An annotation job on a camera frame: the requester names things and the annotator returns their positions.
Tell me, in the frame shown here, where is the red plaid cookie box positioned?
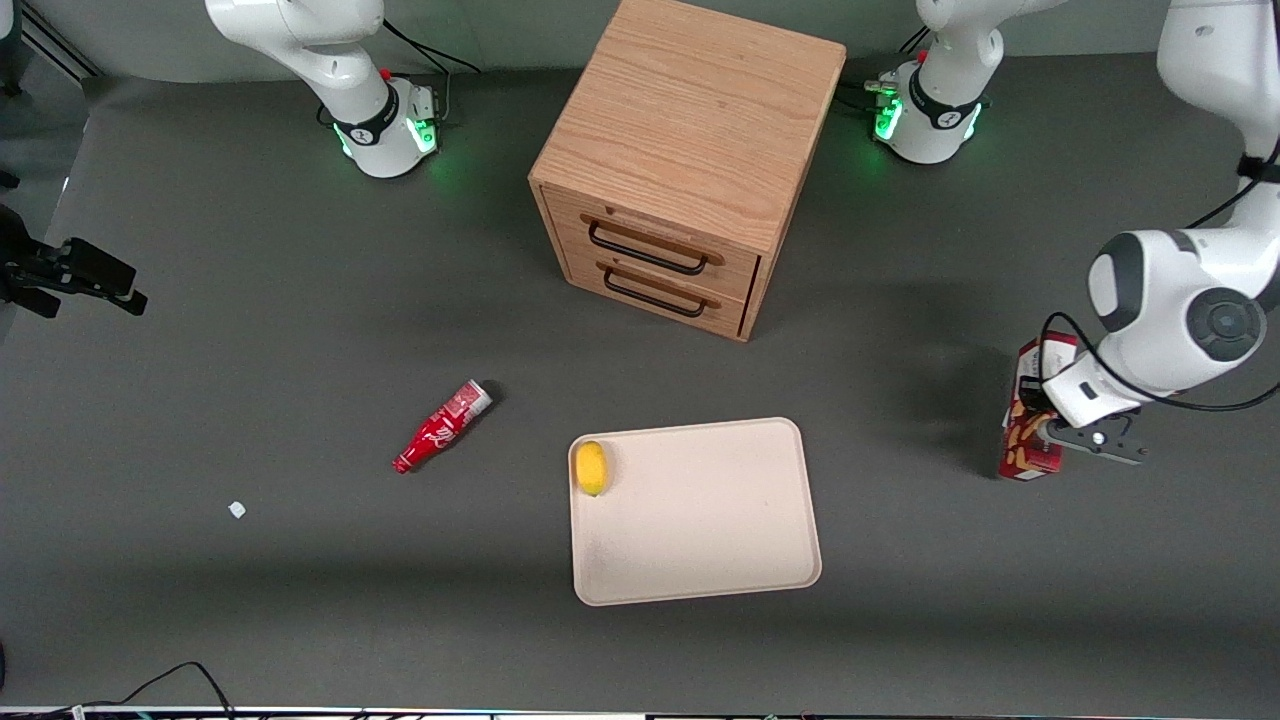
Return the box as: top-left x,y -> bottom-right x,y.
998,333 -> 1081,483

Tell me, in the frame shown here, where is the cream plastic tray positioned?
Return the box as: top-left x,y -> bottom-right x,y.
568,417 -> 823,608

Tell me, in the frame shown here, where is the wooden drawer cabinet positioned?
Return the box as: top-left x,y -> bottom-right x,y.
528,0 -> 848,343

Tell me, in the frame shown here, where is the yellow lemon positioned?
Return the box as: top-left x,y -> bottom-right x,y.
574,440 -> 609,497

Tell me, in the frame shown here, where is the red cola bottle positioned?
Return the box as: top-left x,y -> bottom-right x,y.
392,379 -> 494,475

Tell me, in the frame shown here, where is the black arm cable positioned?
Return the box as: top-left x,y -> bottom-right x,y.
1038,312 -> 1280,414

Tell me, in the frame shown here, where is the black base cable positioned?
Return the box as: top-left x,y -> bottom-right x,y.
383,18 -> 483,127
840,28 -> 933,113

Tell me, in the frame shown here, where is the wooden drawer with black handle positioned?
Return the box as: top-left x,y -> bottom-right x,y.
543,188 -> 763,303
563,250 -> 749,338

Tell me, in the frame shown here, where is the black floor cable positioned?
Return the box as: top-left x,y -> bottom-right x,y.
60,661 -> 237,719

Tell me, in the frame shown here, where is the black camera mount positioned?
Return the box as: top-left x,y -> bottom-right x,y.
0,204 -> 149,320

